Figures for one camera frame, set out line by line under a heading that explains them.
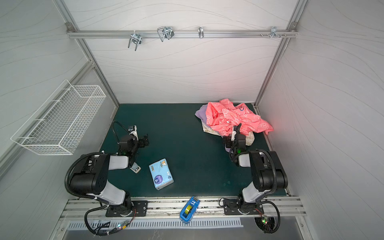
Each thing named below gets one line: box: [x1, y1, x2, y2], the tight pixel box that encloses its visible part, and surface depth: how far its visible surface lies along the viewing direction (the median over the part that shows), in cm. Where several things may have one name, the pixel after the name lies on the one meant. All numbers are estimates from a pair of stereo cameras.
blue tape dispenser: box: [179, 196, 201, 224], surface depth 71 cm
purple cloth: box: [194, 104, 208, 127], surface depth 113 cm
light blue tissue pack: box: [148, 158, 174, 191], surface depth 82 cm
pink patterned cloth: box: [205, 98, 274, 137], surface depth 95 cm
